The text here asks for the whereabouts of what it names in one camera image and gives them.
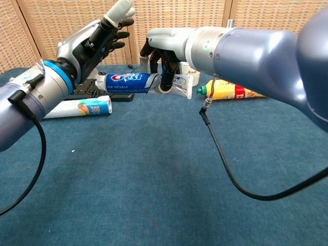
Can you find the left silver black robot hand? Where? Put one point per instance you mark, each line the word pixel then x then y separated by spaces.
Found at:
pixel 82 48

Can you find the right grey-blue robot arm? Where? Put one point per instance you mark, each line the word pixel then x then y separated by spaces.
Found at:
pixel 256 56

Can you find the white paper cup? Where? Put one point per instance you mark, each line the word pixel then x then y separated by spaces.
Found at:
pixel 196 77

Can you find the blue and white toothpaste tube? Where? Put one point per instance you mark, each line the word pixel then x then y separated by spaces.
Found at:
pixel 125 82

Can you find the white plastic bag roll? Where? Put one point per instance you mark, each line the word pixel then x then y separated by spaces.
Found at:
pixel 94 109

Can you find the black computer keyboard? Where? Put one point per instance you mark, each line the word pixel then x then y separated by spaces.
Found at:
pixel 87 88

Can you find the yellow bottle with green cap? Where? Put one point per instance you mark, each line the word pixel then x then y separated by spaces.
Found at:
pixel 225 92

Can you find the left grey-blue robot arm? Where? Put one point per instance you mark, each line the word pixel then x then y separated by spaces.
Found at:
pixel 15 115

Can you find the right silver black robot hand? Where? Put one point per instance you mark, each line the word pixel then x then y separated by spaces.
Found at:
pixel 169 38

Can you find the blue tablecloth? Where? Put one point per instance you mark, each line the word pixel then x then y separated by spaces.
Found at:
pixel 141 192

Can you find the woven folding screen panel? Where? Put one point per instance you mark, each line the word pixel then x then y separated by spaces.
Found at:
pixel 12 38
pixel 269 12
pixel 176 12
pixel 59 20

